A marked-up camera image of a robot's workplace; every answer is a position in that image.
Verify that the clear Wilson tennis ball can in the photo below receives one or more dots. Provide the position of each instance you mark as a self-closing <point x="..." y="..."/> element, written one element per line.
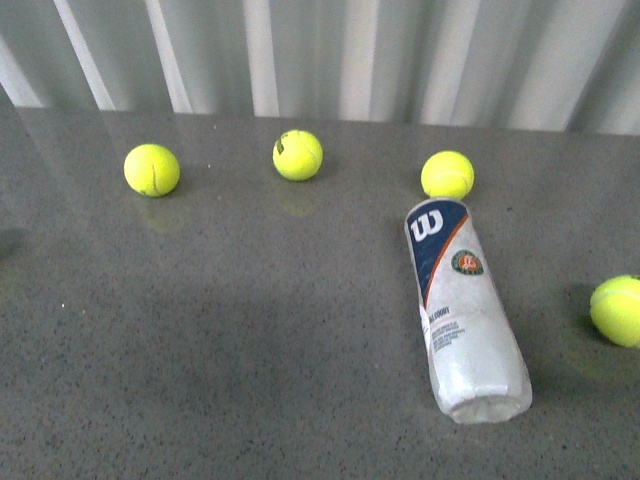
<point x="476" y="369"/>

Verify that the left yellow tennis ball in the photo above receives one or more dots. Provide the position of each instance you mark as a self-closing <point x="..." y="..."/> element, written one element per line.
<point x="151" y="170"/>

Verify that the far right yellow tennis ball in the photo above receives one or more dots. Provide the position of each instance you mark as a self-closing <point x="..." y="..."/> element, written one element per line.
<point x="614" y="310"/>

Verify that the middle yellow Wilson tennis ball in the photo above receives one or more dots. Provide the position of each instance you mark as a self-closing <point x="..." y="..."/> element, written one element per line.
<point x="297" y="155"/>

